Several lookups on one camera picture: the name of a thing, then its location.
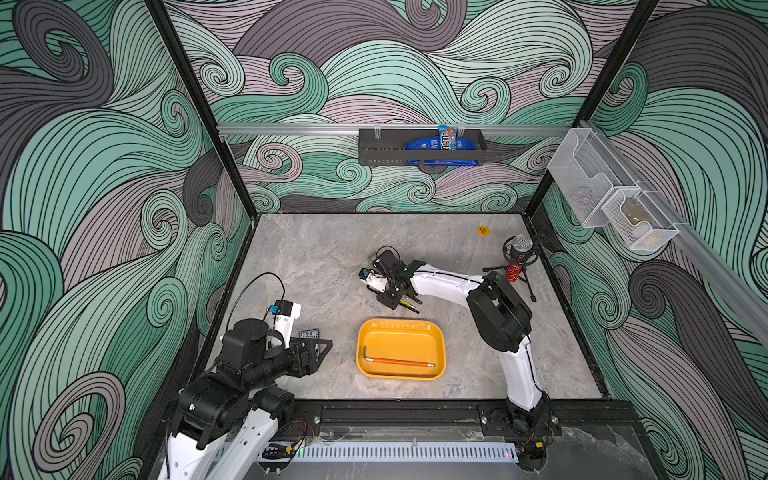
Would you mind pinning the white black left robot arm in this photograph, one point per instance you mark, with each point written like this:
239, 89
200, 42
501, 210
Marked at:
225, 418

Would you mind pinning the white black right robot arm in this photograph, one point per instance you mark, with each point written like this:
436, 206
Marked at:
501, 316

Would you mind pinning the large clear wall bin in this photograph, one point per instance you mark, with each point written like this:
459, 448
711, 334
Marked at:
579, 169

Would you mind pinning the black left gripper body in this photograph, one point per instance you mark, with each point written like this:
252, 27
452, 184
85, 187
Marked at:
292, 362

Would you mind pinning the white slotted cable duct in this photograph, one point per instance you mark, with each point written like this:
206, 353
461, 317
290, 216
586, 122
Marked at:
400, 452

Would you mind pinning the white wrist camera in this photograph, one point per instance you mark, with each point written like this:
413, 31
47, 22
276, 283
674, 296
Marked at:
285, 313
373, 280

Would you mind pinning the small clear wall bin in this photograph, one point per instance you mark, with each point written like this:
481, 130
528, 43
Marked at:
642, 225

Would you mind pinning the aluminium right wall rail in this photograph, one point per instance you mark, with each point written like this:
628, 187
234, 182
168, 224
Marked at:
741, 299

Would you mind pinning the blue playing cards box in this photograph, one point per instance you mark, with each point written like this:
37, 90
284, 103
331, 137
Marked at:
310, 334

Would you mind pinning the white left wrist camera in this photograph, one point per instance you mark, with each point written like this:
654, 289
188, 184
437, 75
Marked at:
285, 313

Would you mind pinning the aluminium back wall rail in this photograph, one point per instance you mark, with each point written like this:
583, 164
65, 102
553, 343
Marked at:
346, 129

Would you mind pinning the orange sleeved hex key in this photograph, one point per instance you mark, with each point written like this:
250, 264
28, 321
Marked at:
392, 361

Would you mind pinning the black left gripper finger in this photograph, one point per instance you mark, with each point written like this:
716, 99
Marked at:
312, 360
314, 345

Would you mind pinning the black wall shelf basket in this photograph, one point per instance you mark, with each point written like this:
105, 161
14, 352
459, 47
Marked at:
386, 148

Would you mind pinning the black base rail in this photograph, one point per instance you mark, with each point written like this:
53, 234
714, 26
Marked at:
491, 417

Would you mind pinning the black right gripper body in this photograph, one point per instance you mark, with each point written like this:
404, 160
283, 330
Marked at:
392, 294

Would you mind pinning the blue snack package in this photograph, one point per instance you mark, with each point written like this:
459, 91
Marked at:
447, 148

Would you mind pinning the black microphone tripod stand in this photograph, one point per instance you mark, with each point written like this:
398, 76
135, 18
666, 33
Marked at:
523, 276

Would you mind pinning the red glitter microphone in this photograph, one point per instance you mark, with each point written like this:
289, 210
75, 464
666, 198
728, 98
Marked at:
517, 251

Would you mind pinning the yellow storage tray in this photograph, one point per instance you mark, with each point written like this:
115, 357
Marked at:
406, 339

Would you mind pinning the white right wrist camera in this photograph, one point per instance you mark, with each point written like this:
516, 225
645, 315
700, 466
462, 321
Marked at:
373, 280

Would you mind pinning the aluminium wall rail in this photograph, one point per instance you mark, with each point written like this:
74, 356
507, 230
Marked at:
741, 299
346, 129

